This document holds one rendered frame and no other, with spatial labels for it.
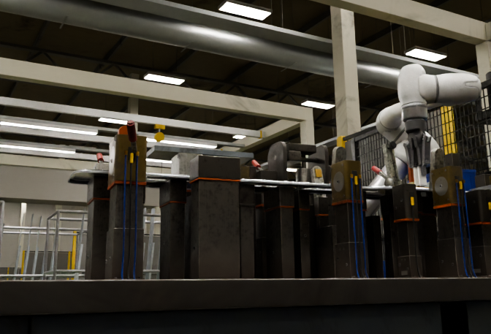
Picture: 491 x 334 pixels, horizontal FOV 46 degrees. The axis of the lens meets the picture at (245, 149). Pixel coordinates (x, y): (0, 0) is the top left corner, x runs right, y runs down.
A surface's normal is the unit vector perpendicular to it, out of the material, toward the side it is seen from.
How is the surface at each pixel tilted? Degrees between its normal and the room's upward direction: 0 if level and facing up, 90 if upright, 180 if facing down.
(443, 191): 90
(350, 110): 90
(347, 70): 90
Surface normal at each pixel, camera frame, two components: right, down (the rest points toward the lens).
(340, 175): -0.93, -0.07
